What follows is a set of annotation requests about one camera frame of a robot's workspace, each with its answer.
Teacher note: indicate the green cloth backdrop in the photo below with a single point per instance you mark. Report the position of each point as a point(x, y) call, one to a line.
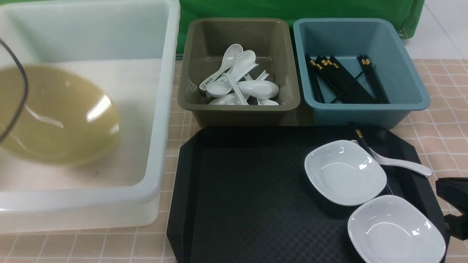
point(404, 15)

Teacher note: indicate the large white plastic tub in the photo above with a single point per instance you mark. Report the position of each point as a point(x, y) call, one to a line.
point(127, 48)

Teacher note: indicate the teal plastic bin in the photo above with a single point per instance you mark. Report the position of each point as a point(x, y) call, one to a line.
point(346, 39)

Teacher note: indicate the pale green square dish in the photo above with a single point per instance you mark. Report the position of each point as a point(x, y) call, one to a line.
point(344, 173)

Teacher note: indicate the white spoon in bin right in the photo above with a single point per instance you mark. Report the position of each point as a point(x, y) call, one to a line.
point(261, 89)

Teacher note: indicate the white square dish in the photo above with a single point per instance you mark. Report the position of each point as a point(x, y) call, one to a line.
point(388, 229)

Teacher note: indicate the black chopsticks bundle in bin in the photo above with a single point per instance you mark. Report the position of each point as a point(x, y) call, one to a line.
point(364, 88)

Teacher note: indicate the olive plastic bin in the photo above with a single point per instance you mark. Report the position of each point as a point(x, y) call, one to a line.
point(207, 40)

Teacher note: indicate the white ceramic soup spoon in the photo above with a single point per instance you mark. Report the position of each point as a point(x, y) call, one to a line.
point(385, 161)

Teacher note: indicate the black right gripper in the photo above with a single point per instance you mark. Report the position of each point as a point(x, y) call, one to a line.
point(455, 192)

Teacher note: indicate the checkered beige tablecloth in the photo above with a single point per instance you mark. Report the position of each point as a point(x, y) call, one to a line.
point(438, 134)

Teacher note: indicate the black plastic serving tray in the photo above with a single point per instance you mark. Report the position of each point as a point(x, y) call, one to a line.
point(241, 195)

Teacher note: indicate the yellow noodle bowl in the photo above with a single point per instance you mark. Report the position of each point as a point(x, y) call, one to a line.
point(66, 118)

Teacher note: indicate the black chopstick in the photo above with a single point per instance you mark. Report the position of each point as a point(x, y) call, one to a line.
point(363, 144)

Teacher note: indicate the white spoon in bin top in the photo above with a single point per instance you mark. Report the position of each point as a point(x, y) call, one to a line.
point(227, 62)

